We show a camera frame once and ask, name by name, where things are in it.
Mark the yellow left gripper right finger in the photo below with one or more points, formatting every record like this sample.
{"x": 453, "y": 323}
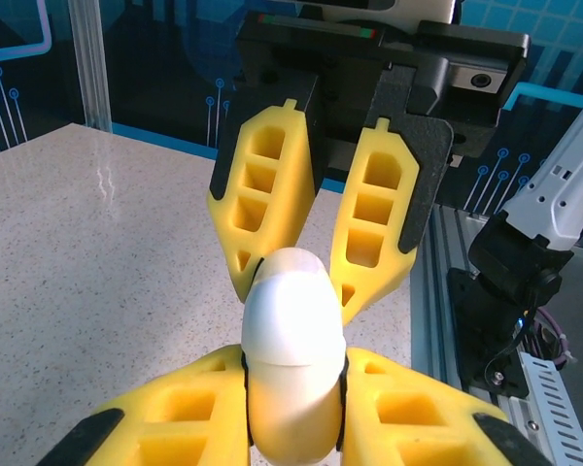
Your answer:
{"x": 418, "y": 417}

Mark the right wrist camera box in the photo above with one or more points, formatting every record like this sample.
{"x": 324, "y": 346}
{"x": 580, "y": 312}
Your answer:
{"x": 350, "y": 7}

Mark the aluminium frame post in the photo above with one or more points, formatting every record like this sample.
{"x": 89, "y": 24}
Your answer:
{"x": 92, "y": 63}

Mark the long aluminium base rail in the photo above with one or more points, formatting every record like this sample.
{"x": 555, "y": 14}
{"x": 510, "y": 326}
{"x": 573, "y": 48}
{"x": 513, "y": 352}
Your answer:
{"x": 432, "y": 301}

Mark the white earbud charging case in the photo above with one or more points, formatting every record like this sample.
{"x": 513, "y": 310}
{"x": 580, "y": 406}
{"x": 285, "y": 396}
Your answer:
{"x": 291, "y": 330}

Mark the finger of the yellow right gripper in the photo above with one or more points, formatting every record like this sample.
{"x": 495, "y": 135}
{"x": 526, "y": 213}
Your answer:
{"x": 408, "y": 194}
{"x": 291, "y": 204}

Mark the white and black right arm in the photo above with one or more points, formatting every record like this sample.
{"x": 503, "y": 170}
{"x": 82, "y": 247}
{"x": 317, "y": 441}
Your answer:
{"x": 554, "y": 194}

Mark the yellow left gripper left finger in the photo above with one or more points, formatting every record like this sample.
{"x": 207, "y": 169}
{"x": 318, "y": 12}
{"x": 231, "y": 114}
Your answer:
{"x": 175, "y": 417}

